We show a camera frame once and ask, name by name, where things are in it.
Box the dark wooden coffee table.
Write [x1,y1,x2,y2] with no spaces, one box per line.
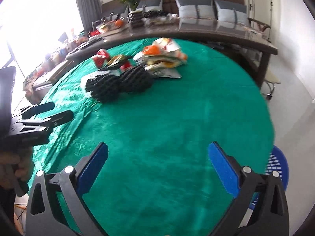
[66,20,278,87]

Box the fruit tray with orange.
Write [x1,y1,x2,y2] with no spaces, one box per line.
[97,18,127,35]

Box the red snack packet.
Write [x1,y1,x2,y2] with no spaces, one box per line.
[92,49,111,69]

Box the brown wooden sofa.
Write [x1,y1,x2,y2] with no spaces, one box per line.
[100,0,271,34]

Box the green snack wrapper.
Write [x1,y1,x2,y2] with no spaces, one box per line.
[103,54,129,70]

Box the blue plastic trash basket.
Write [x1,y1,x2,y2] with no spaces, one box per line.
[242,146,289,210]

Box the beige rolling stool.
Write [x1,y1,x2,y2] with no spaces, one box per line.
[260,68,281,101]

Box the orange white plastic bag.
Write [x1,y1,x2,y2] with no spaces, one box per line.
[142,45,161,55]

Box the grey pillow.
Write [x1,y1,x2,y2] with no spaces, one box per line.
[136,0,163,12]
[175,0,216,19]
[214,0,250,27]

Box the grey pillow far right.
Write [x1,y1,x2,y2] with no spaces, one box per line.
[214,0,250,27]

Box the green tablecloth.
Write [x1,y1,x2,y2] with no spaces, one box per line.
[33,40,274,235]

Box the yellow green chip bag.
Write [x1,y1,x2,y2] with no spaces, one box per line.
[133,52,187,79]

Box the glass bowl of dark fruit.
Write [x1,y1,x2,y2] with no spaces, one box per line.
[143,10,178,26]

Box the person's left hand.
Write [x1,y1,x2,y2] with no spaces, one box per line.
[1,147,34,190]

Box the grey curtain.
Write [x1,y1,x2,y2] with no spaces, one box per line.
[76,0,101,31]

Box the white red paper bag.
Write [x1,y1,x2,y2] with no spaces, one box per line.
[152,37,181,53]

